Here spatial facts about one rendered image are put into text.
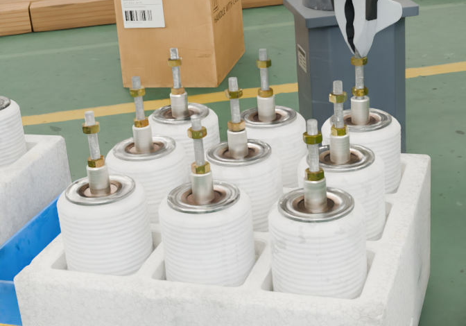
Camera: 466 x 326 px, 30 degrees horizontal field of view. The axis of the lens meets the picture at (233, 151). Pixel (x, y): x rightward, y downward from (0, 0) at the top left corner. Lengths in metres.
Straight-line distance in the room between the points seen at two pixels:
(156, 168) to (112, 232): 0.12
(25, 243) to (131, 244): 0.30
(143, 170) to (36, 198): 0.30
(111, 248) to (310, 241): 0.22
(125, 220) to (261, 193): 0.16
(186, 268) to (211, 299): 0.05
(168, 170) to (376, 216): 0.24
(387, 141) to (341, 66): 0.40
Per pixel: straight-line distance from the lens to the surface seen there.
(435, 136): 1.71
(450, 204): 1.44
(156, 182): 1.01
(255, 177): 0.96
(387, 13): 1.03
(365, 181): 0.93
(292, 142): 1.07
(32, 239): 1.22
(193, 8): 2.02
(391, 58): 1.45
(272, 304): 0.84
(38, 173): 1.27
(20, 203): 1.23
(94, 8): 2.79
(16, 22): 2.81
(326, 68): 1.43
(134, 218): 0.92
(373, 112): 1.09
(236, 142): 0.98
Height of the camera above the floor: 0.63
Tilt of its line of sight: 22 degrees down
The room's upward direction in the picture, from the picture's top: 5 degrees counter-clockwise
